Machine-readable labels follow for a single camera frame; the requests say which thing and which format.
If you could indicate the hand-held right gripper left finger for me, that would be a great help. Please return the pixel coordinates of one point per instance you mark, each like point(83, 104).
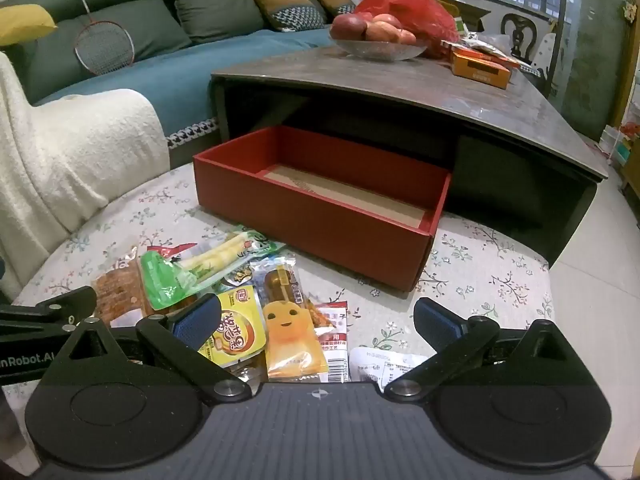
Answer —
point(197, 320)

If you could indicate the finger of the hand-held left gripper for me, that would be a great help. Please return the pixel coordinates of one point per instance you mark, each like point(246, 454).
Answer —
point(60, 305)

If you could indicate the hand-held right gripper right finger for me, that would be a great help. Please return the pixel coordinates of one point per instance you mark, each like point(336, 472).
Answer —
point(437, 322)

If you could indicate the yellow snack packet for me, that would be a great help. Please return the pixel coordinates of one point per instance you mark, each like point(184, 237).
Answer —
point(240, 330)

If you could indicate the green bamboo shoot packet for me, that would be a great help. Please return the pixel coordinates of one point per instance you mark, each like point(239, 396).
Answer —
point(200, 265)

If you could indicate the small dark cartoon packet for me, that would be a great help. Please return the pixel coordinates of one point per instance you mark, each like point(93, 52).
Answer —
point(240, 277)

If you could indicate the brown snack packet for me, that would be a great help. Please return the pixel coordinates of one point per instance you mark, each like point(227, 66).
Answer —
point(117, 285)

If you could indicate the white barcode snack packet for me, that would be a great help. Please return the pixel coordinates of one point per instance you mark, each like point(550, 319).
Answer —
point(380, 365)

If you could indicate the red white snack packet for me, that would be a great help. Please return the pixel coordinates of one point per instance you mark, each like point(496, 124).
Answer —
point(335, 345)

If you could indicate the red drawer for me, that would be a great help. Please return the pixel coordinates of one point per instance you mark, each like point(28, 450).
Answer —
point(300, 240)

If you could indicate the floral cloth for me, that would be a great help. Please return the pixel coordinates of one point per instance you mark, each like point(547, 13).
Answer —
point(450, 270)

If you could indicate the white fleece throw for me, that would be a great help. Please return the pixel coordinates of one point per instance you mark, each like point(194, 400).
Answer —
point(75, 160)

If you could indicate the grey coffee table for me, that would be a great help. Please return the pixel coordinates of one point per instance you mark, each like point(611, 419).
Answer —
point(400, 90)

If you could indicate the teal sofa with cushions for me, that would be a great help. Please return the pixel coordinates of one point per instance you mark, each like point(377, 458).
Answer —
point(175, 85)

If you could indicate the cluttered storage shelf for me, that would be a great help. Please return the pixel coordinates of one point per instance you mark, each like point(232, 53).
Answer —
point(622, 155)

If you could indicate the orange cardboard box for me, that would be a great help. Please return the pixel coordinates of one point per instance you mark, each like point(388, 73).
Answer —
point(480, 72)

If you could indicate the badminton racket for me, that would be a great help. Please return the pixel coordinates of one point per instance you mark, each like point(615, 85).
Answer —
point(105, 47)

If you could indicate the orange black flat box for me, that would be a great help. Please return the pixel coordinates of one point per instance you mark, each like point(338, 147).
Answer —
point(457, 52)

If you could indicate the white foil packet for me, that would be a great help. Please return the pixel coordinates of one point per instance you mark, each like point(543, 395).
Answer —
point(500, 52)

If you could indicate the glass fruit bowl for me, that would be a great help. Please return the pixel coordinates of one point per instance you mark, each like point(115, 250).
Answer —
point(380, 51)

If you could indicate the yellow pillow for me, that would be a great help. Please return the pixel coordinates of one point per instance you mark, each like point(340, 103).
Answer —
point(25, 22)

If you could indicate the ironing board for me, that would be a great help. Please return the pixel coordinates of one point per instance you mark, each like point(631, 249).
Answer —
point(550, 60)

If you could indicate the red yellow apple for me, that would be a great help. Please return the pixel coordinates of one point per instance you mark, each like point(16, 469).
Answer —
point(387, 20)
point(407, 37)
point(382, 34)

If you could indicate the green sofa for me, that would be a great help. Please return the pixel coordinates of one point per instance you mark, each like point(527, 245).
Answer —
point(150, 25)

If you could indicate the dark wooden chair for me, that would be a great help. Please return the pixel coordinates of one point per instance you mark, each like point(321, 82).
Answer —
point(520, 30)

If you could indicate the green glass partition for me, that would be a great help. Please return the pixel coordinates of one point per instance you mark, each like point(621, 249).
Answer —
point(595, 60)

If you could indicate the dark red apple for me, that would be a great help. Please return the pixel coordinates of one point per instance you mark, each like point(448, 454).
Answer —
point(347, 27)

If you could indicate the open cardboard box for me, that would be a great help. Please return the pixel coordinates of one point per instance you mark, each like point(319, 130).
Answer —
point(470, 12)

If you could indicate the red plastic bag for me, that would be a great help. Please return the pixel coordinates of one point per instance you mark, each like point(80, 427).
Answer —
point(415, 5)

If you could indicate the brown patterned pillow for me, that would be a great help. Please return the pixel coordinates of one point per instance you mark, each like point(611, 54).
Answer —
point(332, 0)
point(285, 2)

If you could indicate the small hanging ornament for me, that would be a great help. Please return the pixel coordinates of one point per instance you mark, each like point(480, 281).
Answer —
point(627, 10)

